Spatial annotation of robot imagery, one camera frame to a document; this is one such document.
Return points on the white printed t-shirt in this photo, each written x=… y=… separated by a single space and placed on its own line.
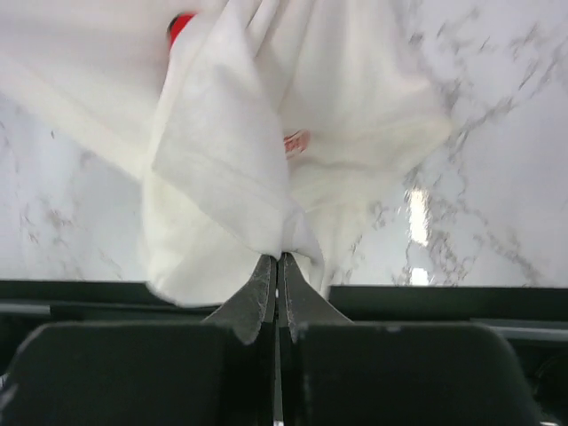
x=254 y=127

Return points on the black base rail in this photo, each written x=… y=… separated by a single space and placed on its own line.
x=516 y=313

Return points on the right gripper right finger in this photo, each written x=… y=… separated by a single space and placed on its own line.
x=300 y=305

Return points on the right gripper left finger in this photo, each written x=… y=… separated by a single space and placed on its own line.
x=251 y=306

